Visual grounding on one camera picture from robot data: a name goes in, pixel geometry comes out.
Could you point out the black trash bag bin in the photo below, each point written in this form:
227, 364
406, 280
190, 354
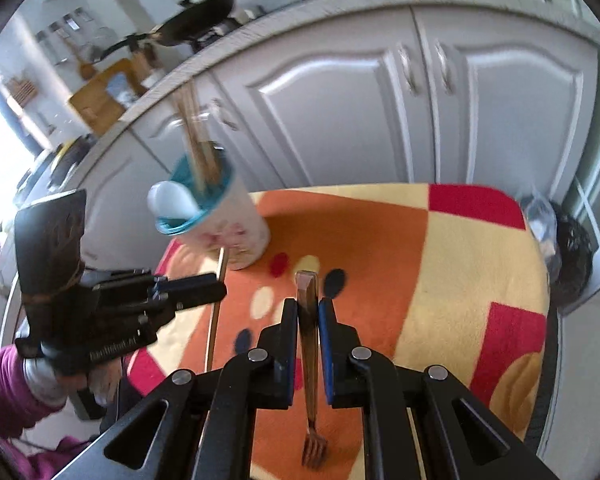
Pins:
572, 255

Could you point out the pile of wooden chopsticks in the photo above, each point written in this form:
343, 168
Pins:
195, 150

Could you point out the wooden wall rack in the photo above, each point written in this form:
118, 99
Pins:
22, 91

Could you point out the clear plastic bag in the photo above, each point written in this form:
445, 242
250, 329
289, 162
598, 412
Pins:
540, 220

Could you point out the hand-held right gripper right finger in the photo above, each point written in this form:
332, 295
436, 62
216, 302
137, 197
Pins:
325, 350

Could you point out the wooden chopstick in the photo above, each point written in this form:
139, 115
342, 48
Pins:
212, 330

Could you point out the white cabinet door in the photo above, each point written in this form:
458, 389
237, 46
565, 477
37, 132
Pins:
520, 110
115, 185
330, 110
235, 135

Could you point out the hanging wooden spatula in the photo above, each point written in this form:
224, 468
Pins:
84, 67

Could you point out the floral utensil holder teal lid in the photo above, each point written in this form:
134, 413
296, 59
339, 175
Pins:
240, 235

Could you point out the white plastic soup spoon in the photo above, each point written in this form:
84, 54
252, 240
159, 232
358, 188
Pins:
167, 200

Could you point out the wooden cutting board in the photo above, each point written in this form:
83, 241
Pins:
87, 105

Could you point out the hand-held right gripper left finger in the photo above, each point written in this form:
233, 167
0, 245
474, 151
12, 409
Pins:
291, 345

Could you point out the orange yellow printed blanket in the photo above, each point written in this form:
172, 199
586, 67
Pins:
405, 260

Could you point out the dark pot yellow lid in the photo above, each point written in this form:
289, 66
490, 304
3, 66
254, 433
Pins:
67, 157

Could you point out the person's left forearm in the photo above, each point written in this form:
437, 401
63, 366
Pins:
5, 390

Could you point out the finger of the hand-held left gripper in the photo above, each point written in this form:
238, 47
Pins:
195, 290

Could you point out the white blue packet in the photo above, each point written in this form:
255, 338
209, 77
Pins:
117, 90

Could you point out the black wok with lid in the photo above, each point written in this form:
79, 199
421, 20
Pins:
200, 17

